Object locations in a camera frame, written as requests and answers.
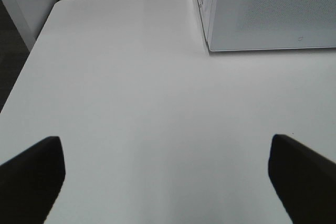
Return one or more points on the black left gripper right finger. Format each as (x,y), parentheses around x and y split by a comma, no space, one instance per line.
(303,180)

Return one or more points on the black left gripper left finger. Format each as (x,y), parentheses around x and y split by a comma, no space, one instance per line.
(31,182)

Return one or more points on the white microwave door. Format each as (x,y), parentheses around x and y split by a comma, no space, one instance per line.
(271,24)

